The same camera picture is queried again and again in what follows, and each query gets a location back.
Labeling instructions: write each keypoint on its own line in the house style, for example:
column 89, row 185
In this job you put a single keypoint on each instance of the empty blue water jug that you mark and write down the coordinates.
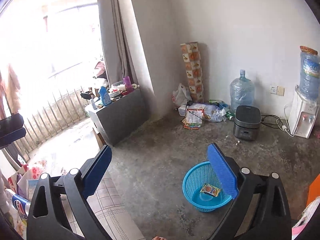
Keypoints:
column 242, row 91

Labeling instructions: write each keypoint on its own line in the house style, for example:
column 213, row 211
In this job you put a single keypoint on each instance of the grey curtain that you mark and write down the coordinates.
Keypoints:
column 118, row 60

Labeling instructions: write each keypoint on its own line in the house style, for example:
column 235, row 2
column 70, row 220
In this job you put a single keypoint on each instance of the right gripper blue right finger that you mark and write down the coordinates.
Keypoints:
column 223, row 171

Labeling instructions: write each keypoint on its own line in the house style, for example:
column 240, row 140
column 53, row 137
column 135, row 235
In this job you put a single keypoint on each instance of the tall patterned cardboard box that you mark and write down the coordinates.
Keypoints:
column 192, row 60

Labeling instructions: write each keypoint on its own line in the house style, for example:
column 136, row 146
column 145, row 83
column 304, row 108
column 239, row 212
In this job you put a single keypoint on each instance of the wall power socket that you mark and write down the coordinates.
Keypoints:
column 278, row 90

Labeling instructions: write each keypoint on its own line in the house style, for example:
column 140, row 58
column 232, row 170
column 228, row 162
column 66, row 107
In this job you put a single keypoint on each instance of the metal balcony railing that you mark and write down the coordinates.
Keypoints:
column 47, row 119

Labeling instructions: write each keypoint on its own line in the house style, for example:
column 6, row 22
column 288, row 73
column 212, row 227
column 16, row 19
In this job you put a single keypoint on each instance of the white plastic bag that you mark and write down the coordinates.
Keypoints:
column 181, row 96

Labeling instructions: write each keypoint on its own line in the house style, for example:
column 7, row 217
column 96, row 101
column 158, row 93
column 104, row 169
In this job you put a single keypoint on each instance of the black rice cooker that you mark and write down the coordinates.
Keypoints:
column 247, row 123

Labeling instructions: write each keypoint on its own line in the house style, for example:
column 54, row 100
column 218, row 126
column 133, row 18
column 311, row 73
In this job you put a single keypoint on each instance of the white water dispenser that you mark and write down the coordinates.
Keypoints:
column 303, row 115

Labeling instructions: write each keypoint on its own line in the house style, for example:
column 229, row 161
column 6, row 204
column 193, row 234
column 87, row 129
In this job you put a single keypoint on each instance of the blue detergent bottle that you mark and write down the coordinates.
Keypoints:
column 104, row 96

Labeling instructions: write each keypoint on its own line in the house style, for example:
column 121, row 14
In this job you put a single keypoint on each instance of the Pepsi plastic bottle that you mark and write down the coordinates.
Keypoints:
column 21, row 204

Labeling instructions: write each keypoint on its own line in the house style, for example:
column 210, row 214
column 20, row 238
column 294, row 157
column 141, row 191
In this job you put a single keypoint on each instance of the dark grey cabinet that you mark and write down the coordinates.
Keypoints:
column 119, row 119

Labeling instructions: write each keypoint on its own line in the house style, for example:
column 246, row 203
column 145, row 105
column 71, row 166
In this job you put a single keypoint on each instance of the purple cup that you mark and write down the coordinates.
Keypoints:
column 128, row 84

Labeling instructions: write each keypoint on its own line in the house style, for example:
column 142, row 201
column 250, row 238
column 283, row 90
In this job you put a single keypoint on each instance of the orange cardboard box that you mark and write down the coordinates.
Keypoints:
column 314, row 190

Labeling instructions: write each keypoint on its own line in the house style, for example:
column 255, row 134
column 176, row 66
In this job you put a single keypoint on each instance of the hanging beige clothes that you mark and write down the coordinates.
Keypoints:
column 9, row 92

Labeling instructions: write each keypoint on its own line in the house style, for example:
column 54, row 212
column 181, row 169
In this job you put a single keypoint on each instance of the blue plastic mesh basket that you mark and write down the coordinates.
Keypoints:
column 193, row 182

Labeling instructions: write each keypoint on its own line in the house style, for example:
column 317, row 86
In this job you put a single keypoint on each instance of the orange snack wrapper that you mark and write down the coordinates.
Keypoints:
column 210, row 190

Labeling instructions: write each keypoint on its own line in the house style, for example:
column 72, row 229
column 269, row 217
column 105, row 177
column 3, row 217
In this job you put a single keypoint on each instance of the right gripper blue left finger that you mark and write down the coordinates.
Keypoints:
column 93, row 171

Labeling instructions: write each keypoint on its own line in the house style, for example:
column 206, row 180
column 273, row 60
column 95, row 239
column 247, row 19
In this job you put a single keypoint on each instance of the water jug on dispenser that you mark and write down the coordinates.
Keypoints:
column 309, row 73

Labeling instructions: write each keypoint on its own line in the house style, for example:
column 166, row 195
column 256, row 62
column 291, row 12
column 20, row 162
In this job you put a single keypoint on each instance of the pile of packets on floor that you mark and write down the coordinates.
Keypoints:
column 196, row 114

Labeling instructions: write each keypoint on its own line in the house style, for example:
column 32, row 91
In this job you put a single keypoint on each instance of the clear red-printed plastic bag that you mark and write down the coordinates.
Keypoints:
column 23, row 182

